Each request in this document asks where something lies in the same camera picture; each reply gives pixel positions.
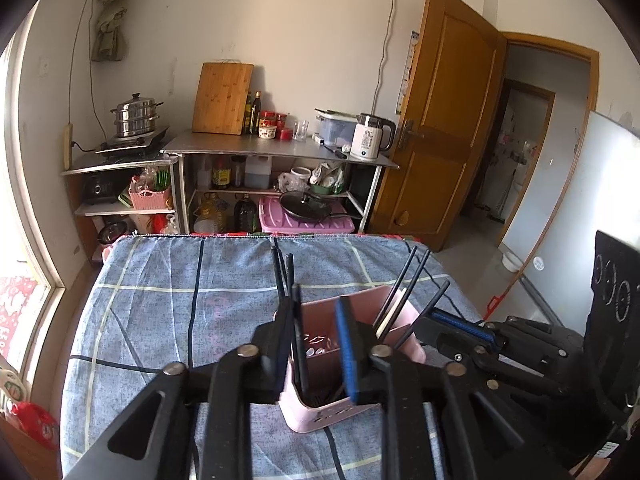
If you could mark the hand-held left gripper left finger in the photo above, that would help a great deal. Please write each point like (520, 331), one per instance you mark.
(272, 355)

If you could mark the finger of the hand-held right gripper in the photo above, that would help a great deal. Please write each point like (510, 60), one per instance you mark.
(460, 325)

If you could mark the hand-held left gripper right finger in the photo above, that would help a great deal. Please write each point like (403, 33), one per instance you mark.
(350, 350)

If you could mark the pink plastic utensil holder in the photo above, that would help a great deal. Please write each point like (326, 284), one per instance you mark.
(310, 420)

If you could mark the white bowl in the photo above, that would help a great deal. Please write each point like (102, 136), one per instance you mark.
(511, 261)

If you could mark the blue checkered cloth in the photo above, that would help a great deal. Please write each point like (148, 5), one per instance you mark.
(150, 310)

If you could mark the pink storage box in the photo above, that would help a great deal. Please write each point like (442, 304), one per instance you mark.
(272, 220)

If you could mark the large dark bottle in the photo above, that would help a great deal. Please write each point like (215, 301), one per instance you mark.
(245, 214)

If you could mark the black wok with glass lid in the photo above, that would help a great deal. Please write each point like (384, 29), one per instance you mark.
(312, 207)

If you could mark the yellow cooking oil bottle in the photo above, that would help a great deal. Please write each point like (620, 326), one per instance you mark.
(212, 212)

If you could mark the white board panel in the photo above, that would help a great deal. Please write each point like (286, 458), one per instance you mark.
(575, 200)

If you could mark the white mug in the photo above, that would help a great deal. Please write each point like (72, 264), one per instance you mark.
(300, 176)

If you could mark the white plastic jug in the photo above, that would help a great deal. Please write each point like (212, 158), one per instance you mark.
(257, 174)

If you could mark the dark sauce bottle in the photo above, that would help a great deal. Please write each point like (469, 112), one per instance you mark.
(220, 174)

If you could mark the pink woven basket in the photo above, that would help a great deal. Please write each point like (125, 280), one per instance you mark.
(150, 199)

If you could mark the metal kitchen shelf unit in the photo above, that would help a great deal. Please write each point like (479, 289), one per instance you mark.
(260, 147)

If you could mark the white electric kettle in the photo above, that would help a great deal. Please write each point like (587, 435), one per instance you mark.
(367, 137)

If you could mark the wooden door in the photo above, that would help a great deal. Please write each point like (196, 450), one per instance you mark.
(450, 110)

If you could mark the white plastic container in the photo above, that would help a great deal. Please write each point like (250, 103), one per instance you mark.
(335, 127)

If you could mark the clear glass cup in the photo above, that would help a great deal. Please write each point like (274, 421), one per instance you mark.
(300, 131)

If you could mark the red lid jar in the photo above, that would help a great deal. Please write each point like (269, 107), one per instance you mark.
(268, 127)

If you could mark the black kitchen appliance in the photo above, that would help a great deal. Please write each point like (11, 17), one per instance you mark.
(99, 190)

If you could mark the dark oil bottle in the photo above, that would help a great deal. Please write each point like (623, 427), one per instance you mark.
(257, 112)

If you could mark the red plastic bag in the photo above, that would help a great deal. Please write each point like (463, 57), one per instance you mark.
(35, 422)

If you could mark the black induction cooker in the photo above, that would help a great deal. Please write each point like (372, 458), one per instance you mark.
(132, 144)

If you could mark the bamboo cutting board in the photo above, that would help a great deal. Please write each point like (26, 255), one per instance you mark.
(222, 100)

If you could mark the stainless steel steamer pot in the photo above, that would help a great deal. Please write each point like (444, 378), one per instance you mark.
(135, 117)

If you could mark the beige curtain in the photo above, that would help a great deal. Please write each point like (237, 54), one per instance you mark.
(107, 15)

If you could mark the wooden door frame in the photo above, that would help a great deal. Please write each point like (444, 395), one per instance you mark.
(592, 110)

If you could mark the wall calendar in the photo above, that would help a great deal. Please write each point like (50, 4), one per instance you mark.
(406, 72)

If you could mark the wall power strip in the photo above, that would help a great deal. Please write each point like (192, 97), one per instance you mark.
(68, 145)

